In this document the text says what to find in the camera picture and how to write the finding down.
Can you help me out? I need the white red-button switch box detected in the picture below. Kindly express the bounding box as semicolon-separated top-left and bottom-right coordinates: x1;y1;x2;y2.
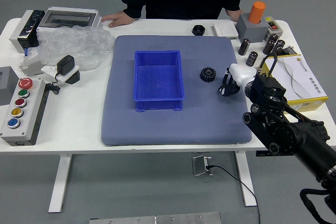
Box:
264;16;284;40

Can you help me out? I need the white wall switch plate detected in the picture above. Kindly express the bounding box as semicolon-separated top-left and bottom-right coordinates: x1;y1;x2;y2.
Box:
212;22;239;38

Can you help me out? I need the orange cylinder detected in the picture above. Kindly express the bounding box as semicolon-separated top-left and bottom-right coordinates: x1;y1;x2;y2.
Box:
248;1;267;24

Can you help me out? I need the grey-blue padded mat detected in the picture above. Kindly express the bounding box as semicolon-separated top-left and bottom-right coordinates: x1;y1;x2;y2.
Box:
101;35;253;146

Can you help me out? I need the dark brown capacitor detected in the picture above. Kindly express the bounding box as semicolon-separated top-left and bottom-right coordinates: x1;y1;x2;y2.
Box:
262;33;279;55
246;51;259;67
238;38;251;56
269;39;286;57

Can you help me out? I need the big black gear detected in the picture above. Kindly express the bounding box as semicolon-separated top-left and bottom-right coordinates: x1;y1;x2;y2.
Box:
199;66;216;83

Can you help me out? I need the blue plastic box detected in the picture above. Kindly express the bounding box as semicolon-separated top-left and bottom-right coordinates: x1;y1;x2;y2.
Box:
133;50;185;112

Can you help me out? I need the person's left hand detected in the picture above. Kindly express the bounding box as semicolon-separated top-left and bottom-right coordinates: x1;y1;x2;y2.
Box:
225;8;245;22

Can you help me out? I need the silver device under table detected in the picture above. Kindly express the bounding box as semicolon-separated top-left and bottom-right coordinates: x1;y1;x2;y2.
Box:
192;155;214;177

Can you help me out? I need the white socket plate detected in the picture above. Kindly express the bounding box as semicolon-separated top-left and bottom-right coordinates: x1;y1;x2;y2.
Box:
41;63;80;82

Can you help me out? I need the black power adapter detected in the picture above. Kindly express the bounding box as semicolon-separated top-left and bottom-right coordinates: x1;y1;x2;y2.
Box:
56;55;76;76

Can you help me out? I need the yellow white carton box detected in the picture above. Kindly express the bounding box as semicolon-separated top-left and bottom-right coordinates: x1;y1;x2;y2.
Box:
258;55;329;112

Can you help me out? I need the grey square box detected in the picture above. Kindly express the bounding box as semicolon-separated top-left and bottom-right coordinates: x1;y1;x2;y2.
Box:
0;66;20;106

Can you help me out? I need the red mushroom stop button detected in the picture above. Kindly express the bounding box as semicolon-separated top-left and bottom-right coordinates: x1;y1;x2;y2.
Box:
17;78;34;90

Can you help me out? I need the silver metal plate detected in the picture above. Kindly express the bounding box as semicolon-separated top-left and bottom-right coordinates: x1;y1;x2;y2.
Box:
89;211;222;224

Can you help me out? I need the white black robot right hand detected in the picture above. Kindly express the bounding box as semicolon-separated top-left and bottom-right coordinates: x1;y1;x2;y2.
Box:
217;63;257;97

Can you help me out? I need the small black labelled component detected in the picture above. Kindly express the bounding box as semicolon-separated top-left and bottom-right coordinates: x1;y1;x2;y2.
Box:
282;45;298;56

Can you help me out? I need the person's right hand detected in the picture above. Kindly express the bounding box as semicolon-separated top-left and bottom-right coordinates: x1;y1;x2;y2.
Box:
101;10;141;28

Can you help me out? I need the white black-lid enclosure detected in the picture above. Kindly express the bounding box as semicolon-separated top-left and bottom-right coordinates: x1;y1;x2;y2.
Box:
9;9;46;53

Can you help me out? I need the white clear-lid distribution box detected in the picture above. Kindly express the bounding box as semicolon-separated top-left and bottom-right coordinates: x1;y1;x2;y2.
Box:
36;6;103;35

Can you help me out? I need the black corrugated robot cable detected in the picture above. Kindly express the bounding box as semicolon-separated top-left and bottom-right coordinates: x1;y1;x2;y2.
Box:
299;187;336;224

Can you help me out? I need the black floor cable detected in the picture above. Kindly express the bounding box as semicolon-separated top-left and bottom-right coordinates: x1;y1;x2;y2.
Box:
206;165;261;224

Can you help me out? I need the white table leg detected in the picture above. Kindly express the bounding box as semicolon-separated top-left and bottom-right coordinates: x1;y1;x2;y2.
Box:
234;152;258;207
48;154;73;214

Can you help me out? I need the black adapter cord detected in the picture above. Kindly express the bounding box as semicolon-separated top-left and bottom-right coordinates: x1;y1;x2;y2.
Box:
45;73;61;95

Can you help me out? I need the grey push-button control box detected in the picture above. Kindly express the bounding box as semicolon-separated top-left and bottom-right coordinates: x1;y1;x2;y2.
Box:
0;77;50;146

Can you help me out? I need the clear plastic bag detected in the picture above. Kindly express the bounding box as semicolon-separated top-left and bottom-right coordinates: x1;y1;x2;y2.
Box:
22;25;116;72

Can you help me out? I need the grey block holder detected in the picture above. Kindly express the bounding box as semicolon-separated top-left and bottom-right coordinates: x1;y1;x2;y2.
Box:
235;13;271;43

